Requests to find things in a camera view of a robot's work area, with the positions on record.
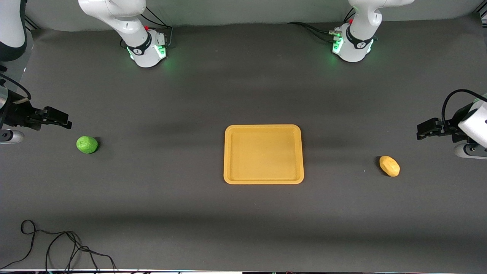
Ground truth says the green apple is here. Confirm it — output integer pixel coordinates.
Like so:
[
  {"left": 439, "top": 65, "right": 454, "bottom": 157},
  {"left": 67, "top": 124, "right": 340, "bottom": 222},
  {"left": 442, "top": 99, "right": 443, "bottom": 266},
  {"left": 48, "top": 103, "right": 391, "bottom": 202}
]
[{"left": 76, "top": 136, "right": 99, "bottom": 155}]

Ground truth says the yellow potato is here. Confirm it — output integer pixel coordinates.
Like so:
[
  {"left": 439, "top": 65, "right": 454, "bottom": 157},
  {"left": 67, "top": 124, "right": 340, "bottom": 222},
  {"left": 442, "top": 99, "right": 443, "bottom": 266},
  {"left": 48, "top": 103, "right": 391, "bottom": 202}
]
[{"left": 379, "top": 156, "right": 401, "bottom": 178}]

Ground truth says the yellow plastic tray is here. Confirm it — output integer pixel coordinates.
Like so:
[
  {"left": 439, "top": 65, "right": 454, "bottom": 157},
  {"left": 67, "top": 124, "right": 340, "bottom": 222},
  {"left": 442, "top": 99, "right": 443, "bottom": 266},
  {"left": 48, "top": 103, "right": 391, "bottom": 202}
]
[{"left": 223, "top": 124, "right": 305, "bottom": 185}]

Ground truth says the dark grey table cloth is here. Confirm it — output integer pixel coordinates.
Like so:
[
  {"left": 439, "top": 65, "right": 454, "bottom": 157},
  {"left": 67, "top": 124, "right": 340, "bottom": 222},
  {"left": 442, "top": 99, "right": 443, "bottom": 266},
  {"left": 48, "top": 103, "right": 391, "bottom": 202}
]
[{"left": 0, "top": 15, "right": 487, "bottom": 271}]

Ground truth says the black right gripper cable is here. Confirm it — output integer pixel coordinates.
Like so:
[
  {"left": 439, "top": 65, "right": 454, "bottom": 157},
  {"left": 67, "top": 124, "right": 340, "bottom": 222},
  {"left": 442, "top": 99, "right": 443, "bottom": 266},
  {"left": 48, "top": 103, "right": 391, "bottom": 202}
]
[{"left": 0, "top": 74, "right": 32, "bottom": 105}]

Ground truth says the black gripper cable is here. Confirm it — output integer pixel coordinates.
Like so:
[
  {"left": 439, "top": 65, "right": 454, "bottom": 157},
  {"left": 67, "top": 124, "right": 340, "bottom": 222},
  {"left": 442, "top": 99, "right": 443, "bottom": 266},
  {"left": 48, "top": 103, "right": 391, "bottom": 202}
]
[
  {"left": 0, "top": 74, "right": 32, "bottom": 105},
  {"left": 441, "top": 89, "right": 487, "bottom": 123}
]

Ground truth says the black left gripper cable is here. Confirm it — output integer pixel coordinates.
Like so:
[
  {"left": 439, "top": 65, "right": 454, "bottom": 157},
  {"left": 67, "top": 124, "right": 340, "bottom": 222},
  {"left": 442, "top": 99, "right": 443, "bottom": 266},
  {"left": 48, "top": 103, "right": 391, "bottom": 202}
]
[{"left": 441, "top": 89, "right": 487, "bottom": 123}]

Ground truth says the thin black loose cable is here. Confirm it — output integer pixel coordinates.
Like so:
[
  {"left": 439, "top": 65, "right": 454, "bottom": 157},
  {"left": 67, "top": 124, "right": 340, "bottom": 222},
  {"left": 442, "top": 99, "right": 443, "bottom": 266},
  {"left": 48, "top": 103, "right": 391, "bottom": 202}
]
[{"left": 0, "top": 220, "right": 118, "bottom": 272}]

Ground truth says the black right arm base cable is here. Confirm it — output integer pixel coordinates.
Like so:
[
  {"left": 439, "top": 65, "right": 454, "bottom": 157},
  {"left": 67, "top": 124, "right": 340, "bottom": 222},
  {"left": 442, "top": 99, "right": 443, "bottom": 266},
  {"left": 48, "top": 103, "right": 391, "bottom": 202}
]
[{"left": 120, "top": 6, "right": 174, "bottom": 50}]

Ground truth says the black arm base cable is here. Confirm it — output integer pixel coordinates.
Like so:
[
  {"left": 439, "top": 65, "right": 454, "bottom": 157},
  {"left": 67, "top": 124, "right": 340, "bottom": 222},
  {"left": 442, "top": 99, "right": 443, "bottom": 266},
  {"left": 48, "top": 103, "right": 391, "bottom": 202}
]
[
  {"left": 287, "top": 8, "right": 356, "bottom": 43},
  {"left": 120, "top": 6, "right": 174, "bottom": 50}
]

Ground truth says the black left arm base cable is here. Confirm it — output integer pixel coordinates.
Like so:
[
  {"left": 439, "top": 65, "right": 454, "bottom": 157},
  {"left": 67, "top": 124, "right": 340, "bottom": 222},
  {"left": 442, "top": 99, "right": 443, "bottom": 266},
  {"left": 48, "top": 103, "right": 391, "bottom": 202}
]
[{"left": 287, "top": 8, "right": 356, "bottom": 43}]

